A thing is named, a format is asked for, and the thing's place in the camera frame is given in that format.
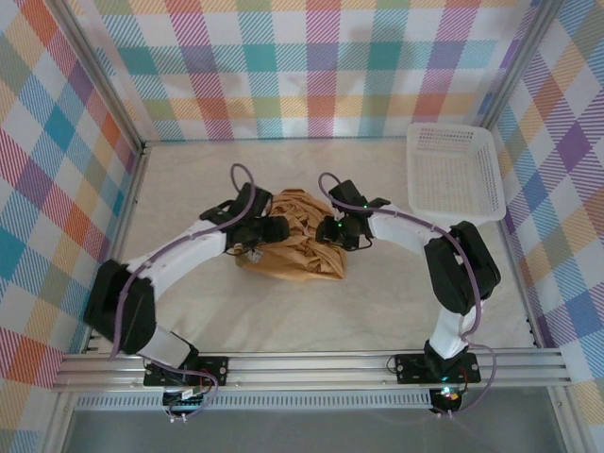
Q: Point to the aluminium mounting beam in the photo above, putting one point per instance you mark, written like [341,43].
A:
[307,370]

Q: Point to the aluminium frame post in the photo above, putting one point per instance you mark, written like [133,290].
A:
[568,424]
[56,429]
[519,61]
[94,71]

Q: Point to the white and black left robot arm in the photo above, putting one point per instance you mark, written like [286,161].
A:
[189,245]

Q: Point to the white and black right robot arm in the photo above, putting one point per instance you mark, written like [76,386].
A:
[401,226]

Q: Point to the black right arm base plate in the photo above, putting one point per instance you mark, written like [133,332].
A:
[410,368]

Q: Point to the tan t-shirt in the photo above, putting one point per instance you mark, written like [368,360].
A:
[302,264]

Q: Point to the aluminium side frame rail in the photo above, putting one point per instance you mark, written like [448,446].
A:
[128,207]
[526,292]

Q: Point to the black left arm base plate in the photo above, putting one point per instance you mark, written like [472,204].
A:
[214,368]

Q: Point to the small control circuit board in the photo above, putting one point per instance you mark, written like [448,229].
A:
[448,398]
[181,403]

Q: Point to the white perforated plastic basket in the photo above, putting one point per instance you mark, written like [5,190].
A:
[453,165]

